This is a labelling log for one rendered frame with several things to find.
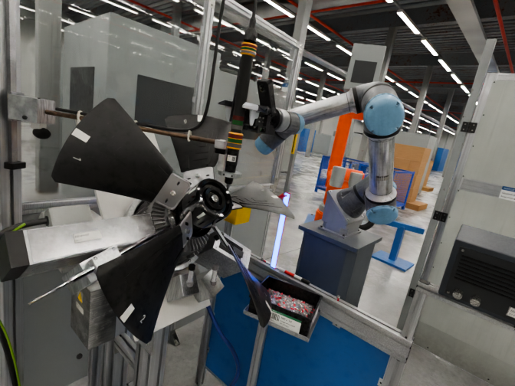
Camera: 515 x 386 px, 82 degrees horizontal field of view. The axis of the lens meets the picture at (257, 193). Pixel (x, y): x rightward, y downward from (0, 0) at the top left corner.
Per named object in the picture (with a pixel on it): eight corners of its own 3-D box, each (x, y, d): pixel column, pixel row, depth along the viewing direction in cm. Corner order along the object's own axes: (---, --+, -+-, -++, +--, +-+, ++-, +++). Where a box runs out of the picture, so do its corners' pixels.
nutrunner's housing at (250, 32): (221, 183, 87) (245, 13, 77) (223, 181, 91) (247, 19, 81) (234, 185, 87) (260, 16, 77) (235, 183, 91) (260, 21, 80)
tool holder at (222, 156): (208, 174, 85) (213, 139, 83) (214, 170, 92) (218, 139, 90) (239, 179, 85) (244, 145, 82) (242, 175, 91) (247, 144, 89)
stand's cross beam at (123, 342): (113, 345, 111) (114, 336, 110) (124, 341, 114) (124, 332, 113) (139, 377, 100) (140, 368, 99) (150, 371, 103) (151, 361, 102)
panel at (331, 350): (203, 367, 159) (221, 256, 145) (205, 365, 160) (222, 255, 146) (346, 502, 111) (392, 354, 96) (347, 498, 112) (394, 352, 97)
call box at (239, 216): (210, 217, 141) (213, 195, 139) (225, 214, 149) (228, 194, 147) (234, 228, 132) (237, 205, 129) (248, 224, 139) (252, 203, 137)
